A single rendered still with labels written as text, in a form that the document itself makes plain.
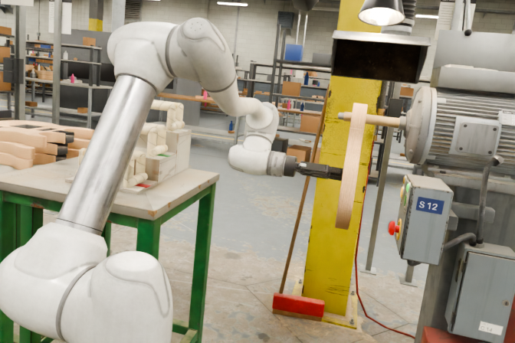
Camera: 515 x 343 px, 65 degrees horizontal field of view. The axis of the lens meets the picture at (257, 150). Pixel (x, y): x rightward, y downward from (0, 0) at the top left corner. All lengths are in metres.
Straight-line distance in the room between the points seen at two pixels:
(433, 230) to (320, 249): 1.40
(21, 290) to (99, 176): 0.26
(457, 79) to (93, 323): 1.14
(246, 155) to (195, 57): 0.55
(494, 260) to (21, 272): 1.18
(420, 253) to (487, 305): 0.32
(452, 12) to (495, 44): 1.59
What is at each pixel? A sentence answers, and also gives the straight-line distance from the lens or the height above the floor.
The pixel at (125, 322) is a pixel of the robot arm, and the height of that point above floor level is 0.89.
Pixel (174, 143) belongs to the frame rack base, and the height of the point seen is 1.06.
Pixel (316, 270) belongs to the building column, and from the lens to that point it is 2.52.
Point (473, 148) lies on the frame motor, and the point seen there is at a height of 1.21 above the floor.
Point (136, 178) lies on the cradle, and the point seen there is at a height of 0.97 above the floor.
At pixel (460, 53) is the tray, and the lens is 1.52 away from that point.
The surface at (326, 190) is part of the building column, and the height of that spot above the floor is 0.77.
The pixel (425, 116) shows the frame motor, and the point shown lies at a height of 1.29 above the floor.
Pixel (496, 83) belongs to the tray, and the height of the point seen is 1.40.
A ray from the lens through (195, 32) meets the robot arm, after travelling 0.97.
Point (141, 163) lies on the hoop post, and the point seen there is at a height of 1.01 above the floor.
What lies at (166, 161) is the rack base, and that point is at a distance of 1.55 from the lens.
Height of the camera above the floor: 1.34
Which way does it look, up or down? 10 degrees down
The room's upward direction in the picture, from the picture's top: 6 degrees clockwise
